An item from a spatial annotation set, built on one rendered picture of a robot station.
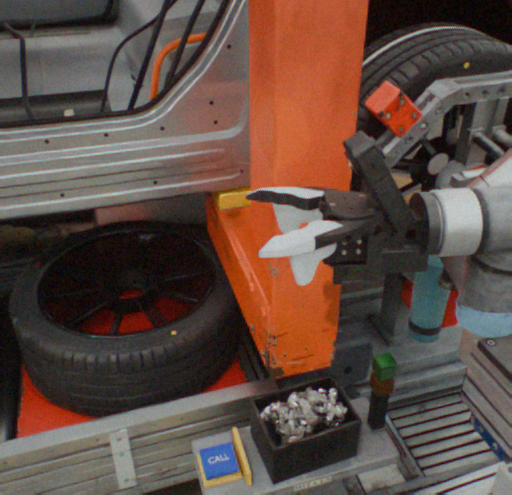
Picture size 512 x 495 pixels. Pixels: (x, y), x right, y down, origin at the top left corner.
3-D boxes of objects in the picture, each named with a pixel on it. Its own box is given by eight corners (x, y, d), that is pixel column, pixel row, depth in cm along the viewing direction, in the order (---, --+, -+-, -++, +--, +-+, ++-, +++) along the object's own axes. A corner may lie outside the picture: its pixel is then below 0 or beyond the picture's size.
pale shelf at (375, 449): (364, 404, 146) (365, 395, 144) (398, 463, 132) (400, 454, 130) (191, 449, 135) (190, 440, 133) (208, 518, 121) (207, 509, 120)
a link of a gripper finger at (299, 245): (279, 307, 57) (342, 274, 63) (279, 253, 55) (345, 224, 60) (258, 294, 60) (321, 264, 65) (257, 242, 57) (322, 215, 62)
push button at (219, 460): (230, 447, 131) (230, 441, 130) (239, 475, 125) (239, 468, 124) (199, 456, 129) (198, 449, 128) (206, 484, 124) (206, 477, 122)
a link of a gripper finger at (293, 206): (246, 232, 73) (314, 248, 68) (245, 187, 70) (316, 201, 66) (259, 223, 75) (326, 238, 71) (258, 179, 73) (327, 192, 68)
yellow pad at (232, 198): (251, 182, 186) (251, 168, 183) (264, 204, 175) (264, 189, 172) (208, 189, 183) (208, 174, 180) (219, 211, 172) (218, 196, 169)
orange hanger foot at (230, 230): (254, 221, 197) (253, 124, 178) (312, 323, 155) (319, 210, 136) (205, 229, 193) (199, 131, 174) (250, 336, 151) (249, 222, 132)
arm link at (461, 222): (486, 203, 62) (455, 176, 69) (443, 206, 61) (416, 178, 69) (476, 267, 65) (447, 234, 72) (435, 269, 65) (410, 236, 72)
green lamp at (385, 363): (387, 364, 130) (389, 350, 127) (396, 377, 126) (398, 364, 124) (370, 368, 129) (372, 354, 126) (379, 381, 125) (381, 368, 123)
